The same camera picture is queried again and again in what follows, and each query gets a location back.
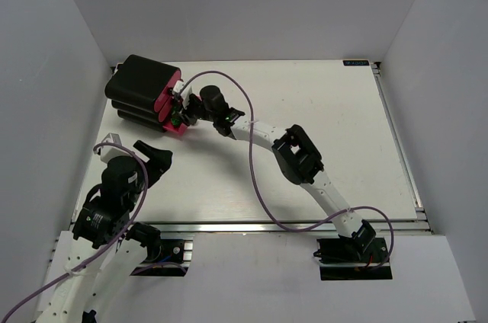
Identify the black pink drawer organizer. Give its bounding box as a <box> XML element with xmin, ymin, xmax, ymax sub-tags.
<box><xmin>104</xmin><ymin>54</ymin><xmax>188</xmax><ymax>135</ymax></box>

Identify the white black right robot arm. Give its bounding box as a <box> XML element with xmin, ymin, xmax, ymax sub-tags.
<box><xmin>174</xmin><ymin>85</ymin><xmax>376</xmax><ymax>255</ymax></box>

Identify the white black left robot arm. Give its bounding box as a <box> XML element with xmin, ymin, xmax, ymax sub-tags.
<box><xmin>37</xmin><ymin>140</ymin><xmax>173</xmax><ymax>322</ymax></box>

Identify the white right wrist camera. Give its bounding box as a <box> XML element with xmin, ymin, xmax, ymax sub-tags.
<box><xmin>172</xmin><ymin>80</ymin><xmax>193</xmax><ymax>108</ymax></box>

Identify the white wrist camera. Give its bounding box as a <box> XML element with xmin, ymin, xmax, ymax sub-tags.
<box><xmin>93</xmin><ymin>133</ymin><xmax>129</xmax><ymax>164</ymax></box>
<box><xmin>172</xmin><ymin>80</ymin><xmax>193</xmax><ymax>108</ymax></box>

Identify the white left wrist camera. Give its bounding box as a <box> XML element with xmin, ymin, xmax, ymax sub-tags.
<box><xmin>93</xmin><ymin>133</ymin><xmax>129</xmax><ymax>164</ymax></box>

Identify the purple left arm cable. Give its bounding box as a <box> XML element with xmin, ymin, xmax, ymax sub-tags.
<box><xmin>0</xmin><ymin>142</ymin><xmax>150</xmax><ymax>323</ymax></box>

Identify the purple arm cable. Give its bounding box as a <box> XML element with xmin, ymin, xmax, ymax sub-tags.
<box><xmin>178</xmin><ymin>71</ymin><xmax>396</xmax><ymax>269</ymax></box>
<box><xmin>0</xmin><ymin>142</ymin><xmax>150</xmax><ymax>323</ymax></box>

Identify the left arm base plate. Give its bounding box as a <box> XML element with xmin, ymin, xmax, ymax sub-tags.
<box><xmin>133</xmin><ymin>232</ymin><xmax>193</xmax><ymax>277</ymax></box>

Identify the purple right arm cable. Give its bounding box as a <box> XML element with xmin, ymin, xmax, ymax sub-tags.
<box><xmin>178</xmin><ymin>71</ymin><xmax>396</xmax><ymax>269</ymax></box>

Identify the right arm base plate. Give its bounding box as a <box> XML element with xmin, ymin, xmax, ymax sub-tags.
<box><xmin>313</xmin><ymin>238</ymin><xmax>393</xmax><ymax>281</ymax></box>

